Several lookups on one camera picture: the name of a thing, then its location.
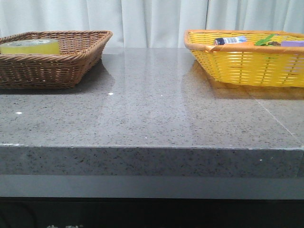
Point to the yellowish clear tape roll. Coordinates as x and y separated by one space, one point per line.
31 46

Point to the white curtain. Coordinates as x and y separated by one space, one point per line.
149 23

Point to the brown wicker basket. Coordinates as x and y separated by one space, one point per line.
80 50

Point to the small dark labelled bottle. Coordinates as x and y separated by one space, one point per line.
229 40

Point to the orange toy carrot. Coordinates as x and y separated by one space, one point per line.
244 44

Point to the yellow woven basket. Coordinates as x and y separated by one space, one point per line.
256 65

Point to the green leafy toy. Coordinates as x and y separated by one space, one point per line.
268 41

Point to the purple foam block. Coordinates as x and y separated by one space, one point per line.
293 43

